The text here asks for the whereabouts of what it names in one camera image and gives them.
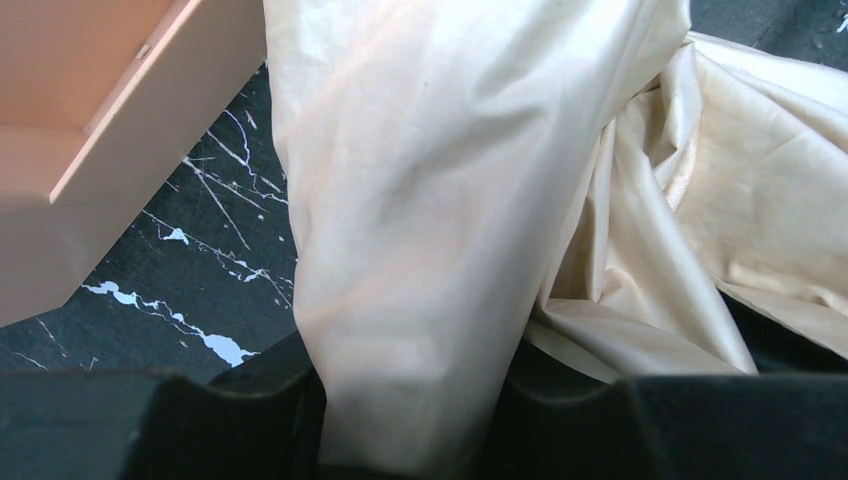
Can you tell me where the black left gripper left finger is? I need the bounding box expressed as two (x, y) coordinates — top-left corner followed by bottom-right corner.
(1, 334), (326, 479)

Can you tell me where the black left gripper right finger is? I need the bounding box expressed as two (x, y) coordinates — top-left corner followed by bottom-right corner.
(476, 342), (847, 479)

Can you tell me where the orange plastic desk organizer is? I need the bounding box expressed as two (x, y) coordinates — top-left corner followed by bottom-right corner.
(1, 0), (266, 325)

